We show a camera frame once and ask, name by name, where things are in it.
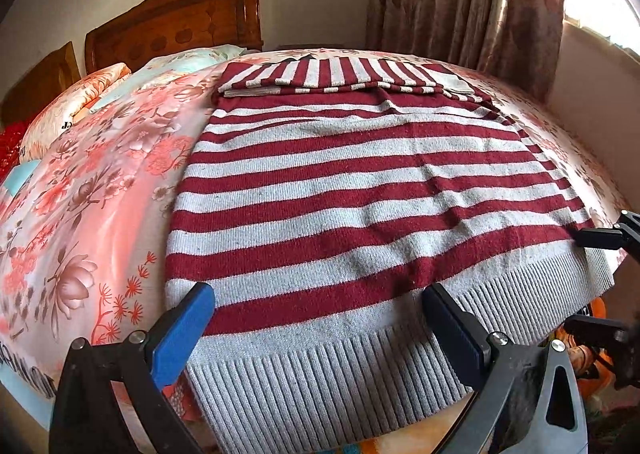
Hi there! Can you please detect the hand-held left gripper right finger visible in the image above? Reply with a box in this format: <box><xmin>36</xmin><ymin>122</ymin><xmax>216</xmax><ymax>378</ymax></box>
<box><xmin>421</xmin><ymin>283</ymin><xmax>588</xmax><ymax>454</ymax></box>

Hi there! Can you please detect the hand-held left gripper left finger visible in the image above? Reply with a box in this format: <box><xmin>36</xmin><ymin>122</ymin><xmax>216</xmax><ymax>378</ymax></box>
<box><xmin>47</xmin><ymin>281</ymin><xmax>217</xmax><ymax>454</ymax></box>

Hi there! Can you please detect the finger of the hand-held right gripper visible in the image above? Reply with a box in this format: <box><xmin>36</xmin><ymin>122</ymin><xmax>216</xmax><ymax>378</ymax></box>
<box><xmin>562</xmin><ymin>314</ymin><xmax>632</xmax><ymax>350</ymax></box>
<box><xmin>571</xmin><ymin>209</ymin><xmax>640</xmax><ymax>265</ymax></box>

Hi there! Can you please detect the red and grey striped sweater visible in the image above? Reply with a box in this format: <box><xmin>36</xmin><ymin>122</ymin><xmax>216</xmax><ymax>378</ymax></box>
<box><xmin>164</xmin><ymin>54</ymin><xmax>616</xmax><ymax>452</ymax></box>

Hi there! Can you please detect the floral bed sheet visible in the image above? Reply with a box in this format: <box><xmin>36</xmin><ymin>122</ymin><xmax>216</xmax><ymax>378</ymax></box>
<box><xmin>0</xmin><ymin>47</ymin><xmax>631</xmax><ymax>435</ymax></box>

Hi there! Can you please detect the light blue patterned cloth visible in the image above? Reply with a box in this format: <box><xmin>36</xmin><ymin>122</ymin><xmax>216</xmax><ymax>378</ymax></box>
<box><xmin>0</xmin><ymin>159</ymin><xmax>43</xmax><ymax>195</ymax></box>

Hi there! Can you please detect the red blanket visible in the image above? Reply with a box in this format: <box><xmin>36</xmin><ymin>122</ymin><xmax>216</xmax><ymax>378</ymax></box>
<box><xmin>0</xmin><ymin>121</ymin><xmax>28</xmax><ymax>175</ymax></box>

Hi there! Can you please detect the orange floral pillow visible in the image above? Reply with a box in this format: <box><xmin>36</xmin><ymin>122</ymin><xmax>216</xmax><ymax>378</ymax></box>
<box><xmin>20</xmin><ymin>63</ymin><xmax>133</xmax><ymax>162</ymax></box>

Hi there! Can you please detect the light blue floral pillow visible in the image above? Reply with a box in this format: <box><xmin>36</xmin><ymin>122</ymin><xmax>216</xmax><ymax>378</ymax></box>
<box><xmin>90</xmin><ymin>44</ymin><xmax>246</xmax><ymax>112</ymax></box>

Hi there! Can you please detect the small wooden headboard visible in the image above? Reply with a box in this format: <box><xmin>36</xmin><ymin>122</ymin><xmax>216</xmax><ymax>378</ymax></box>
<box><xmin>0</xmin><ymin>41</ymin><xmax>82</xmax><ymax>127</ymax></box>

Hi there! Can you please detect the large wooden headboard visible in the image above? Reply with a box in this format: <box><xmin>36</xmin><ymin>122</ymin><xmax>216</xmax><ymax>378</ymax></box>
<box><xmin>84</xmin><ymin>0</ymin><xmax>264</xmax><ymax>75</ymax></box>

